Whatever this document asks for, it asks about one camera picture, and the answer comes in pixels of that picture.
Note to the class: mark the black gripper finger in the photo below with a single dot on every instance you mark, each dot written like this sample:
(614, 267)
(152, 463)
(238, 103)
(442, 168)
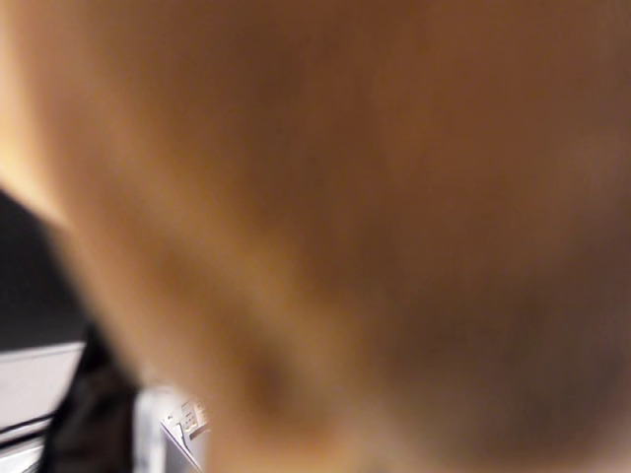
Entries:
(98, 424)

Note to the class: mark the tan plush toy blue feet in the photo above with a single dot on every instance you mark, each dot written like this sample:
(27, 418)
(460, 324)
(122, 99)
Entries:
(345, 197)

